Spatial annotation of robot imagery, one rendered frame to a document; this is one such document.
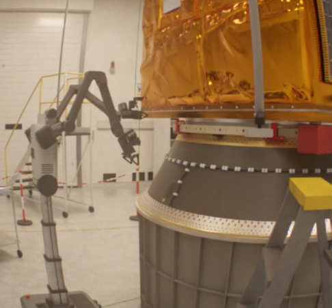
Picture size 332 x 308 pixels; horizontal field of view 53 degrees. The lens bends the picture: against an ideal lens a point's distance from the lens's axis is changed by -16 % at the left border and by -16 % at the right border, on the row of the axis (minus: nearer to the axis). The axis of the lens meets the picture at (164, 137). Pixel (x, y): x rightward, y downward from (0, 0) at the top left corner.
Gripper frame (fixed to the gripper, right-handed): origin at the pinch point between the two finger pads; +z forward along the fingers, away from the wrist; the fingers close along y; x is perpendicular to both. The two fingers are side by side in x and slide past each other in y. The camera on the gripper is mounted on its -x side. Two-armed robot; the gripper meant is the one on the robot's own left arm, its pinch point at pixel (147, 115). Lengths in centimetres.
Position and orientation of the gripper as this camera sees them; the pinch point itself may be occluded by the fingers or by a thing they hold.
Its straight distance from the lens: 289.5
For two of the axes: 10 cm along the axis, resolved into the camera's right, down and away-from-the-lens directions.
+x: -0.2, 10.0, 0.4
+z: 8.9, -0.1, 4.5
